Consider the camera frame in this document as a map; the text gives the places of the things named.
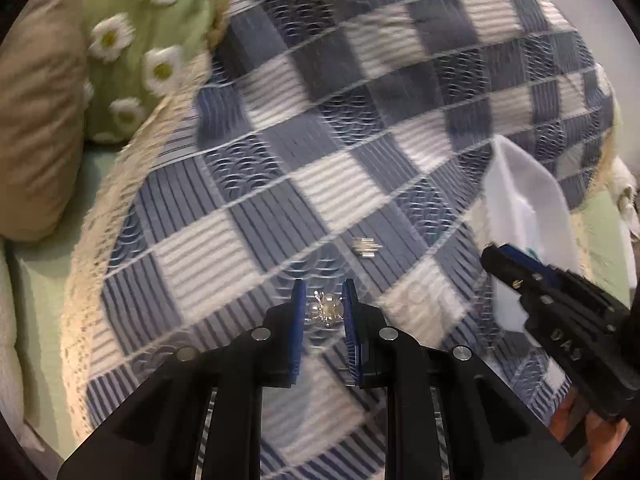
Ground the translucent plastic container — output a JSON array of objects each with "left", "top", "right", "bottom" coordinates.
[{"left": 482, "top": 135, "right": 583, "bottom": 333}]

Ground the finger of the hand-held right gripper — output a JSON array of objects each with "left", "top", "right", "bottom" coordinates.
[
  {"left": 480, "top": 243, "right": 556, "bottom": 308},
  {"left": 499, "top": 243, "right": 583, "bottom": 283}
]

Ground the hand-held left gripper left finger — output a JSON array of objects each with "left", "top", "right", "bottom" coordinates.
[{"left": 56, "top": 278, "right": 307, "bottom": 480}]

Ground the blue white patchwork cloth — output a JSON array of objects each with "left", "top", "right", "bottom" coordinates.
[{"left": 60, "top": 0, "right": 626, "bottom": 480}]

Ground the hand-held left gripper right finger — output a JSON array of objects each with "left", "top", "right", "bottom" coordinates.
[{"left": 342, "top": 278, "right": 583, "bottom": 480}]

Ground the silver crystal ring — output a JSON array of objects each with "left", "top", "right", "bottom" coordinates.
[{"left": 351, "top": 237, "right": 383, "bottom": 260}]

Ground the brown pillow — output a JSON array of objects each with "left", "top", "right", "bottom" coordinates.
[{"left": 0, "top": 0, "right": 101, "bottom": 243}]

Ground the pearl flower ring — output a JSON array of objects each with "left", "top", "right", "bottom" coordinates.
[{"left": 305, "top": 290, "right": 346, "bottom": 328}]

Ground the green daisy pillow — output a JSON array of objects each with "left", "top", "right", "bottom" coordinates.
[{"left": 75, "top": 0, "right": 236, "bottom": 146}]

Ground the person's right hand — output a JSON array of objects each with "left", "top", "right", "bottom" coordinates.
[{"left": 549, "top": 399, "right": 630, "bottom": 480}]

